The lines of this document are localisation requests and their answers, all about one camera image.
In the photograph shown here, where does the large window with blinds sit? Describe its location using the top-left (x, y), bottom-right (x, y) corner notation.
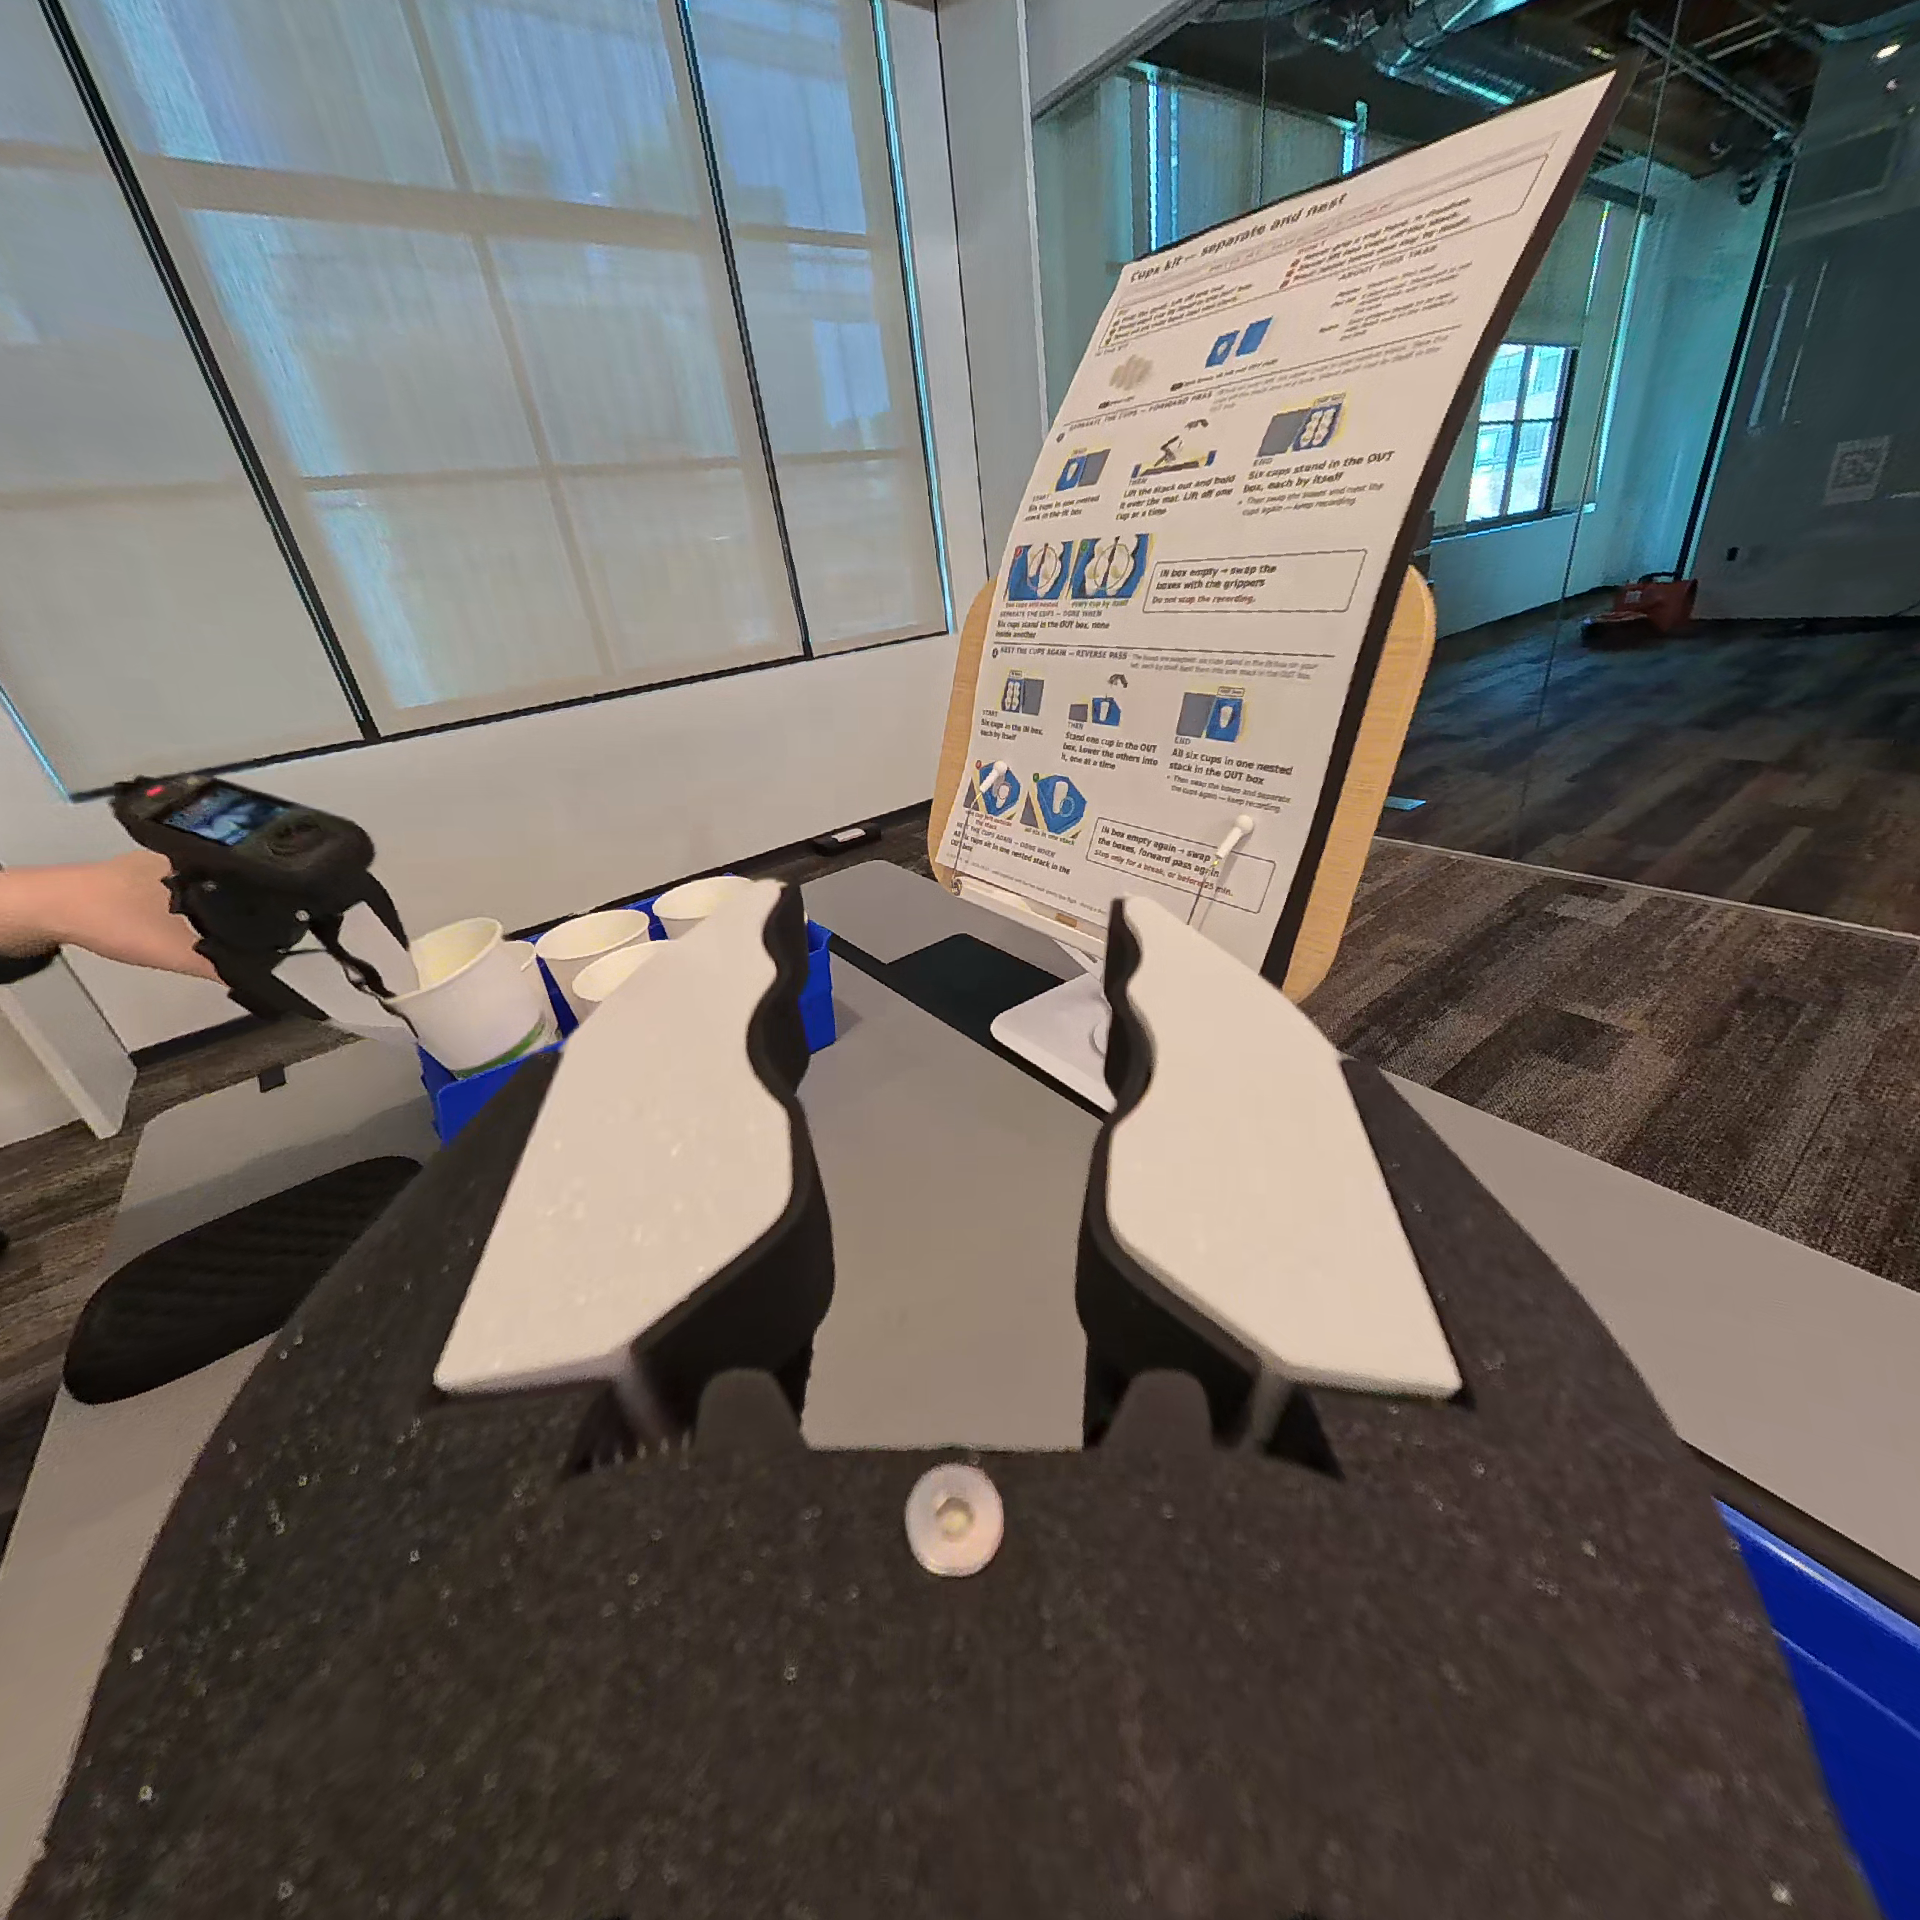
top-left (0, 0), bottom-right (956, 801)

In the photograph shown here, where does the orange object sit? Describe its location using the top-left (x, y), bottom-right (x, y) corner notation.
top-left (1585, 572), bottom-right (1700, 649)

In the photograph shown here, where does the small window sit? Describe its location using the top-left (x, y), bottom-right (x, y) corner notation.
top-left (1436, 337), bottom-right (1580, 542)

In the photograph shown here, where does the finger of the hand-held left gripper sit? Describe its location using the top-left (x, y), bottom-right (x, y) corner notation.
top-left (296, 911), bottom-right (428, 1042)

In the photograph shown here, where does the black flat mat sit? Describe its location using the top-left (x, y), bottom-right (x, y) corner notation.
top-left (821, 931), bottom-right (1072, 1058)

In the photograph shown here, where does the black wrist rest pad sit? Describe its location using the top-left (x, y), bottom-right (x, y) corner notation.
top-left (61, 1156), bottom-right (428, 1409)

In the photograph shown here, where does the white mount plate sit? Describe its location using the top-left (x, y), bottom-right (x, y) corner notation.
top-left (992, 956), bottom-right (1129, 1118)

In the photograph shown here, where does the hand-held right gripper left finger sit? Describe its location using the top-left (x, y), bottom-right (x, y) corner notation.
top-left (432, 879), bottom-right (841, 1442)

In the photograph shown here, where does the blue plastic bin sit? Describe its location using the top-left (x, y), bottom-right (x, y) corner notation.
top-left (1712, 1496), bottom-right (1920, 1920)
top-left (417, 916), bottom-right (839, 1146)

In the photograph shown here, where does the printed instruction sign board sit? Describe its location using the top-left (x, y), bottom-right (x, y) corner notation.
top-left (931, 74), bottom-right (1625, 1009)

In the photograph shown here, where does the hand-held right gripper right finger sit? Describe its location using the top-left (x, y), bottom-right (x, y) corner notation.
top-left (1072, 892), bottom-right (1471, 1449)

